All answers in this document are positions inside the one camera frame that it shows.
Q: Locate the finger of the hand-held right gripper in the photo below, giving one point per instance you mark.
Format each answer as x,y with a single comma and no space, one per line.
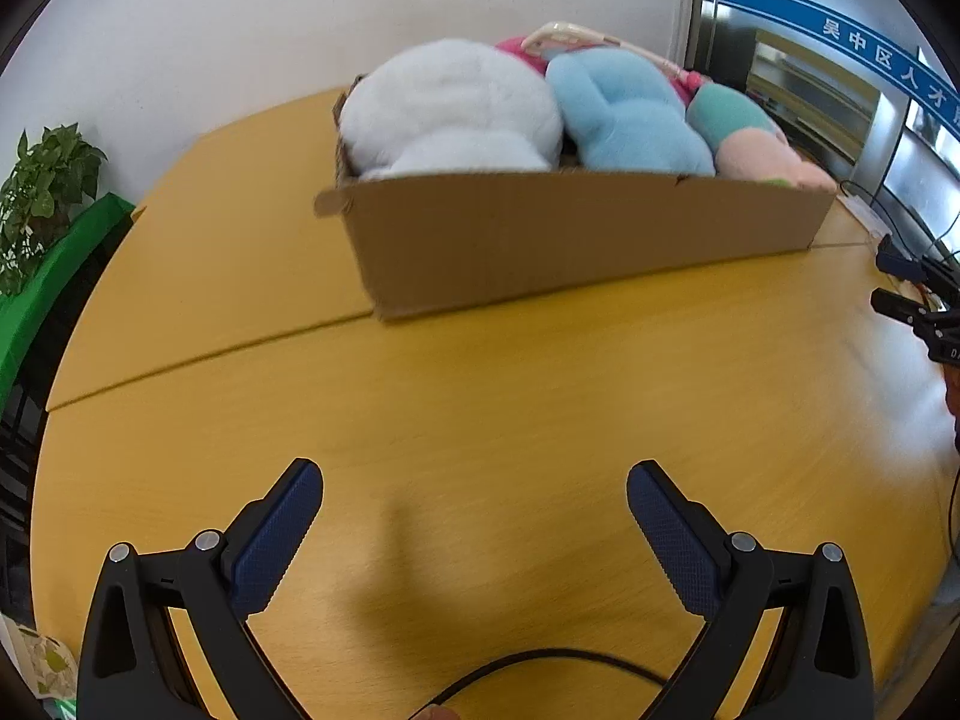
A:
896,304
900,266

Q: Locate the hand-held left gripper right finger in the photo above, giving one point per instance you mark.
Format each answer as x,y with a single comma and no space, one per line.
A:
675,540

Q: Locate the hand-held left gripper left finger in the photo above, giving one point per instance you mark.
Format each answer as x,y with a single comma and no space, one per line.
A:
274,540

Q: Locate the light blue plush toy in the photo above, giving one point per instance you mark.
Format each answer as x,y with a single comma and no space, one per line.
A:
630,112

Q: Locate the cardboard box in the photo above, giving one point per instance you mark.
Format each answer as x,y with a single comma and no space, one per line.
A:
585,232

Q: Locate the green and pink plush toy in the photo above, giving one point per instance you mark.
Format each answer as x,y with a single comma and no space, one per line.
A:
731,116

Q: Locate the blue banner on glass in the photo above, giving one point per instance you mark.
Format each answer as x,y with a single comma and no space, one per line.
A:
825,30

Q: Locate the leaf print bag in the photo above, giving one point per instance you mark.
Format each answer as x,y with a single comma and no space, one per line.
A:
41,664

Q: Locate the potted green plant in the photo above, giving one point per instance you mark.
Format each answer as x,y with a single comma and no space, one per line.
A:
45,180

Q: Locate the white plush toy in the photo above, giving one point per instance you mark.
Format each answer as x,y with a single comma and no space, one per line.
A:
450,105

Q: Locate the metal door frame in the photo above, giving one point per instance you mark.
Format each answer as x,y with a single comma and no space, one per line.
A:
701,7

